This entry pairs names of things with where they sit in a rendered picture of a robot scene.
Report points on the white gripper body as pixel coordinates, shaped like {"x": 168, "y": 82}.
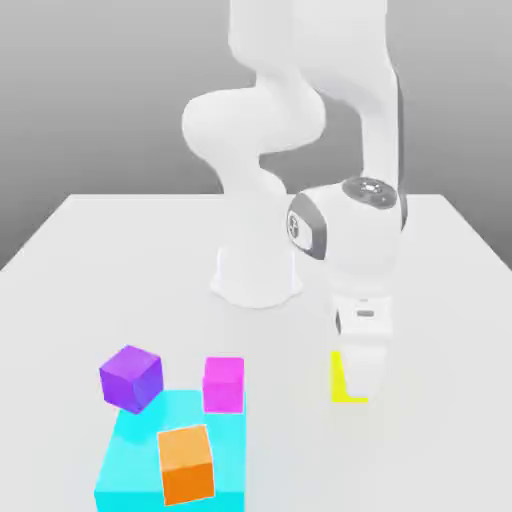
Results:
{"x": 364, "y": 360}

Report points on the small yellow cube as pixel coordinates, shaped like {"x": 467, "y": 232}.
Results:
{"x": 337, "y": 384}

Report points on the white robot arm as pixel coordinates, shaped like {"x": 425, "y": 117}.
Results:
{"x": 256, "y": 120}

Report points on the small magenta cube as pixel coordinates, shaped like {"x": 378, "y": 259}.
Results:
{"x": 223, "y": 386}

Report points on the small orange cube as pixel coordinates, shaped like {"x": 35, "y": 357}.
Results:
{"x": 186, "y": 464}

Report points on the small purple cube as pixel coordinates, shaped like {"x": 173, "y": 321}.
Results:
{"x": 130, "y": 378}

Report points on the large cyan box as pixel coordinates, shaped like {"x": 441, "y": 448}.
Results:
{"x": 128, "y": 472}

